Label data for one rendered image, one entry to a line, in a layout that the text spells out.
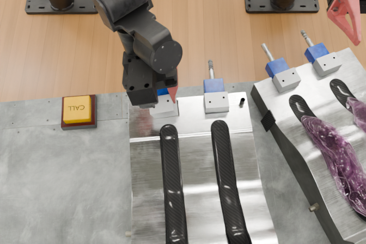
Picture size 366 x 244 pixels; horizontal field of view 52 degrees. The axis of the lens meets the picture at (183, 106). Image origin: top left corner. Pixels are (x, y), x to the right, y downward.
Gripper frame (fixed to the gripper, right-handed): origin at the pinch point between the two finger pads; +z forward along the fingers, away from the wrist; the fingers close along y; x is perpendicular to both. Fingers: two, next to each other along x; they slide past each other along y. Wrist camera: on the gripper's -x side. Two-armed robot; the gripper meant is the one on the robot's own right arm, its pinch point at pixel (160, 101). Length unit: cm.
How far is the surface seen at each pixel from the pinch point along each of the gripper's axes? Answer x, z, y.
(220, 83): 5.9, 3.9, 12.3
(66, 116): 4.5, 4.4, -23.4
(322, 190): -15.9, 16.8, 28.6
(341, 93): 6.7, 14.9, 39.3
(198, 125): -2.2, 7.0, 6.3
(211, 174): -11.8, 11.3, 7.6
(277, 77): 8.7, 7.9, 25.2
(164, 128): -2.5, 6.0, -0.8
